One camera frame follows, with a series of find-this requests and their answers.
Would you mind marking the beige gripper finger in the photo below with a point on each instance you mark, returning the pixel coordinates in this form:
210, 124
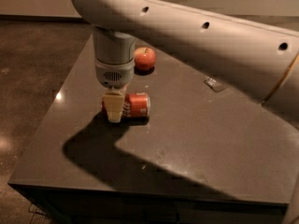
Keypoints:
113, 102
123, 90

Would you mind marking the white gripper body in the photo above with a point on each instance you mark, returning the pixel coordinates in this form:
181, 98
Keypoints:
114, 75

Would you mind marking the red coke can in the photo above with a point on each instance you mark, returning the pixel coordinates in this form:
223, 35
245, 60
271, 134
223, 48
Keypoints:
136, 105

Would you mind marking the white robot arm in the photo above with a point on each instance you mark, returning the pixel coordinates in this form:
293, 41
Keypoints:
256, 59

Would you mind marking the red apple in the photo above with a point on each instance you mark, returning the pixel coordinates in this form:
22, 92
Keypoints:
145, 59

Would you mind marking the clear plastic water bottle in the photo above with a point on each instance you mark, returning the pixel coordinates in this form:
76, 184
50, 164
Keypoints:
214, 84

